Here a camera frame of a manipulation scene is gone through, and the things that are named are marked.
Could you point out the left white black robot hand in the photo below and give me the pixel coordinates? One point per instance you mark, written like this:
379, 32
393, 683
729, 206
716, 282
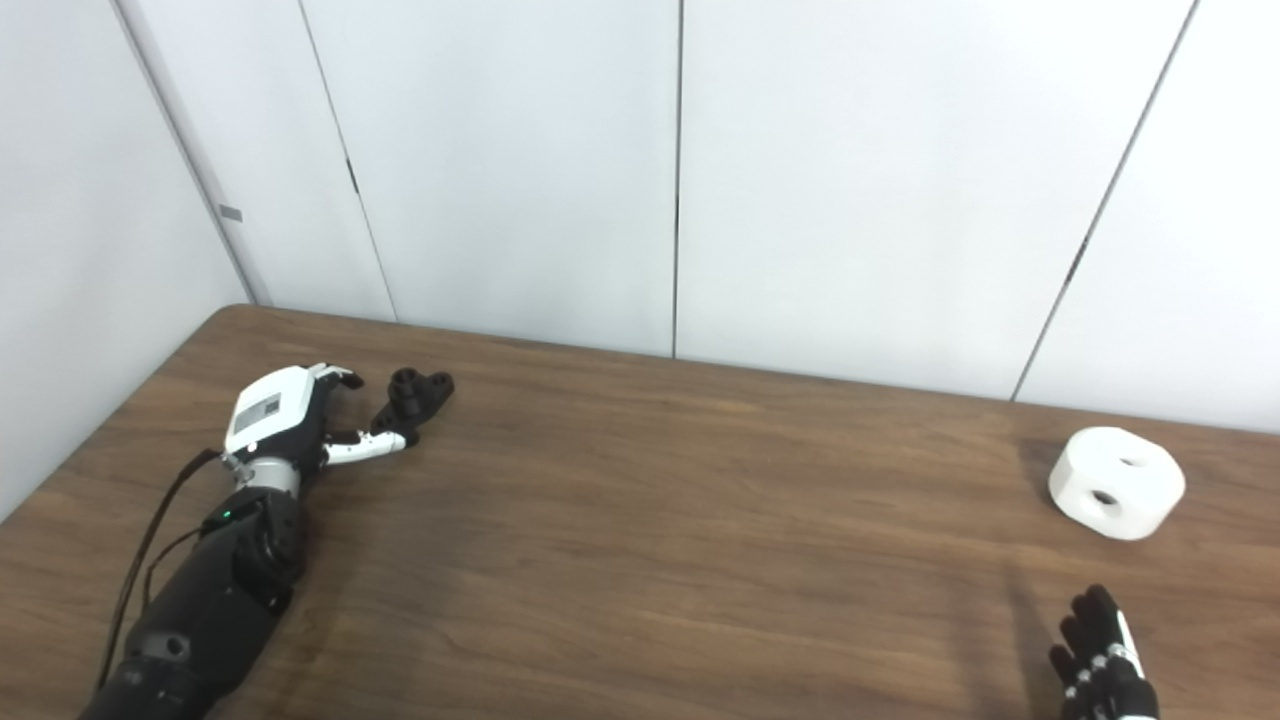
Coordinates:
275, 405

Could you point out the round white plastic piece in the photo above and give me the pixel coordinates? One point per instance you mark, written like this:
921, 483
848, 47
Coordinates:
1100, 465

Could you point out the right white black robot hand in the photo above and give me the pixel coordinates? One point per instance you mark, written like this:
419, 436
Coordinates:
1105, 680

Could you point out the black plastic holder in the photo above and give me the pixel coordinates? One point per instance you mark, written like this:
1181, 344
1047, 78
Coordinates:
420, 395

